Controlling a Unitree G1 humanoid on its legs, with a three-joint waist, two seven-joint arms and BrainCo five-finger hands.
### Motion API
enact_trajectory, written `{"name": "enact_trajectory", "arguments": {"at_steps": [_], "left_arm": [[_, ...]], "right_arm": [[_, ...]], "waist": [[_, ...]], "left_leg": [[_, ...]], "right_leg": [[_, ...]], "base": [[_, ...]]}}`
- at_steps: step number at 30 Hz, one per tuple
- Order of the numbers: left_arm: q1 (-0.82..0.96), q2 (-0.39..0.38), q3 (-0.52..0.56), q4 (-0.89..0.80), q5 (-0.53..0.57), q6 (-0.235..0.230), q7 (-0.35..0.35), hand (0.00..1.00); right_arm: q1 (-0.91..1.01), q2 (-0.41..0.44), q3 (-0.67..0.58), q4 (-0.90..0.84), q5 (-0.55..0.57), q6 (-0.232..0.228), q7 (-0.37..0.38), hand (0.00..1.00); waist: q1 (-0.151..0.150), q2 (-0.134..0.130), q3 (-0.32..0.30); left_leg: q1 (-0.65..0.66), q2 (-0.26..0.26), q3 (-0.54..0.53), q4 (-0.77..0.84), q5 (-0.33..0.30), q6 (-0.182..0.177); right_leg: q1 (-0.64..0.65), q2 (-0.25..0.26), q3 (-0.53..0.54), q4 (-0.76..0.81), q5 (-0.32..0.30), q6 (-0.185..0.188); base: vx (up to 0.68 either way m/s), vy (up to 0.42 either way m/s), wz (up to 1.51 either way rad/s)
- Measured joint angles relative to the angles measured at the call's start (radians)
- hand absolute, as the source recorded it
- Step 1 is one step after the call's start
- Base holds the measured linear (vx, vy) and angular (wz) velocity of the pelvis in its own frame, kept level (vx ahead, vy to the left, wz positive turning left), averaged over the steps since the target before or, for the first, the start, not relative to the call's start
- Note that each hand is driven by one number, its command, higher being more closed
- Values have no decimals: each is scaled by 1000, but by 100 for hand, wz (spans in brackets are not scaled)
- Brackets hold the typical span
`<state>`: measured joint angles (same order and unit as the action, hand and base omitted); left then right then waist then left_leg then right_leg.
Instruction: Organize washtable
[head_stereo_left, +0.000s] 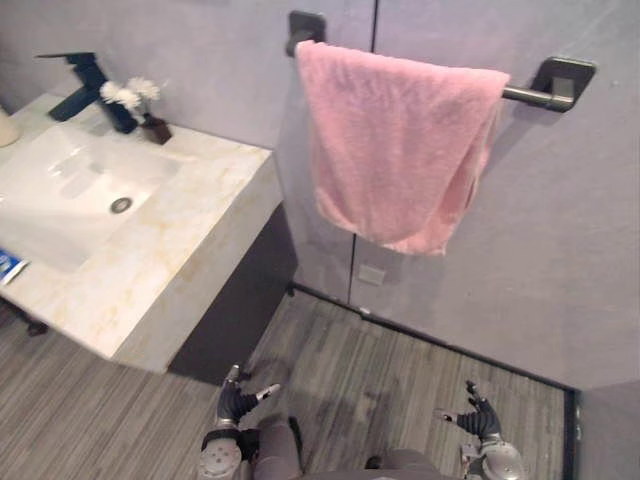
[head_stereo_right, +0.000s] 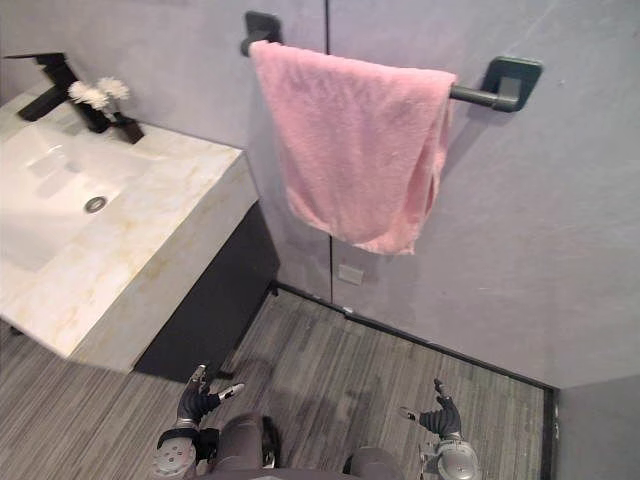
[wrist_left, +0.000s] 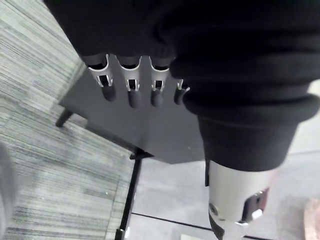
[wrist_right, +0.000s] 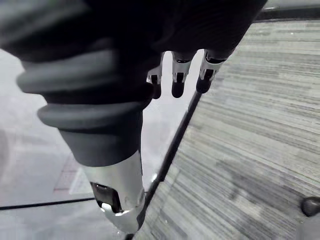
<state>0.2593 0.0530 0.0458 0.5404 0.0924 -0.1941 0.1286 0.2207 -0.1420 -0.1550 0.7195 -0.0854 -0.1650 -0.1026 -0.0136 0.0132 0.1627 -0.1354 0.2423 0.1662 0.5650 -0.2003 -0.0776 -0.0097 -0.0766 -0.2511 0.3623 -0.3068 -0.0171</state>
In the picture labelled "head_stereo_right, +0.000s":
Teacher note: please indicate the robot right leg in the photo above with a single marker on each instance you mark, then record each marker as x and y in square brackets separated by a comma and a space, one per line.
[375, 465]

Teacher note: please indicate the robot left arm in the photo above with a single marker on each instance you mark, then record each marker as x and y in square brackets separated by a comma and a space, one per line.
[175, 452]

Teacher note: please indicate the white sink basin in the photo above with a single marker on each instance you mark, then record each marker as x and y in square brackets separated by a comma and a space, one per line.
[55, 175]

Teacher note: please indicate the black faucet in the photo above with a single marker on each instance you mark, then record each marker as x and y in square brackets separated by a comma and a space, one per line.
[47, 82]

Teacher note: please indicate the marble vanity with dark cabinet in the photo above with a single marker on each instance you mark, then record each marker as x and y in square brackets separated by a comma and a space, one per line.
[165, 225]

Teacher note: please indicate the black vase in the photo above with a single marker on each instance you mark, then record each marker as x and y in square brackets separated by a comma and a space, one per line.
[127, 127]

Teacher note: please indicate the robot left leg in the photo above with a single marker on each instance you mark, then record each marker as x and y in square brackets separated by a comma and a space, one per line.
[240, 445]

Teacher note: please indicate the white wall outlet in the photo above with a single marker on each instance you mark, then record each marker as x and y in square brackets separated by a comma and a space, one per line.
[350, 275]

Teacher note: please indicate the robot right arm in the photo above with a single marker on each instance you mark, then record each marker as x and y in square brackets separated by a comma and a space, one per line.
[452, 457]

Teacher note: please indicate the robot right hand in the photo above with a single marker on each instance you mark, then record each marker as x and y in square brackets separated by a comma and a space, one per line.
[442, 417]

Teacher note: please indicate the robot leg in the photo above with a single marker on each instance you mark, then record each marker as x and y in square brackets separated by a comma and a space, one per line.
[240, 445]
[375, 465]

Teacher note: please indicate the white artificial flowers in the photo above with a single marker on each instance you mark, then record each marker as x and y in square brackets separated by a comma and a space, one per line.
[97, 92]

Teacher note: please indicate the metal sink drain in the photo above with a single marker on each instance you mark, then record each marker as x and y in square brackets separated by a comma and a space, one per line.
[96, 203]

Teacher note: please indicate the dark grey towel bar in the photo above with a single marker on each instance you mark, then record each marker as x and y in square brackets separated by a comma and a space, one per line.
[480, 95]

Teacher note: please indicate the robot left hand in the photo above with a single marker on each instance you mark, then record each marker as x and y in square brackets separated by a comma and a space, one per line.
[195, 400]

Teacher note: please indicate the pink towel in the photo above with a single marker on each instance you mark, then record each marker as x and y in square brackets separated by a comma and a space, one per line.
[350, 145]

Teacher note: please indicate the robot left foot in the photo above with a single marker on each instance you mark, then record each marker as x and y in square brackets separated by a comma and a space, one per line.
[271, 440]

